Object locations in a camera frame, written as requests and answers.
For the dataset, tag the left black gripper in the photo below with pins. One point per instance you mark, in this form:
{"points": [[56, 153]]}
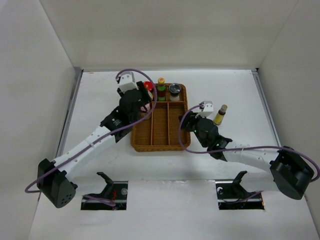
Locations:
{"points": [[145, 98]]}

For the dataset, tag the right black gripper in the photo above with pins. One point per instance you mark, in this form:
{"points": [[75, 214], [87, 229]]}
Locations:
{"points": [[189, 118]]}

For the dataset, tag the red lid sauce jar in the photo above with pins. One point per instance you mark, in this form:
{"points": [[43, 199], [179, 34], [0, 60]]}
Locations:
{"points": [[149, 87]]}

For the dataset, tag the green label yellow cap bottle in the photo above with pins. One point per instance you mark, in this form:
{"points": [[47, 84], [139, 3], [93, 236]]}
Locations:
{"points": [[161, 89]]}

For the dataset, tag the grey lid white shaker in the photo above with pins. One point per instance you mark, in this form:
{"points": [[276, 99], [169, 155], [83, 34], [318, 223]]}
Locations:
{"points": [[174, 90]]}

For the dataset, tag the pink lid spice jar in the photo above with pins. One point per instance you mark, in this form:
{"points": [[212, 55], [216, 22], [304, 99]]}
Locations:
{"points": [[146, 108]]}

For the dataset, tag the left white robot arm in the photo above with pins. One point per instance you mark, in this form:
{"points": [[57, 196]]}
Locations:
{"points": [[56, 178]]}

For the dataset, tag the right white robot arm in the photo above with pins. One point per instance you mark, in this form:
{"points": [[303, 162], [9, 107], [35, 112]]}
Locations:
{"points": [[282, 169]]}

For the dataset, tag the brown wicker divided basket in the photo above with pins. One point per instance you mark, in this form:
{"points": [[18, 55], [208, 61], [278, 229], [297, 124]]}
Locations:
{"points": [[159, 132]]}

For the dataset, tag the small yellow label bottle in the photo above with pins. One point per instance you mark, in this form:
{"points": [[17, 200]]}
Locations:
{"points": [[220, 115]]}

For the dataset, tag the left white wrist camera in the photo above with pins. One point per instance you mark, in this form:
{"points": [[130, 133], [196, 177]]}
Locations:
{"points": [[126, 81]]}

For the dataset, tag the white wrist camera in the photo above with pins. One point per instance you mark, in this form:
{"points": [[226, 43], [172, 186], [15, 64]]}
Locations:
{"points": [[126, 81], [206, 109]]}

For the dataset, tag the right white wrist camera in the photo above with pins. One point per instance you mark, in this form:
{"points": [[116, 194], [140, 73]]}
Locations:
{"points": [[206, 109]]}

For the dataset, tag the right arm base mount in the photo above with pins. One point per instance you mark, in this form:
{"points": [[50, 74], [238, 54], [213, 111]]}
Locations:
{"points": [[232, 196]]}

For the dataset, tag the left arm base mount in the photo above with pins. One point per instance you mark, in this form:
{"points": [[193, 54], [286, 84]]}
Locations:
{"points": [[113, 197]]}

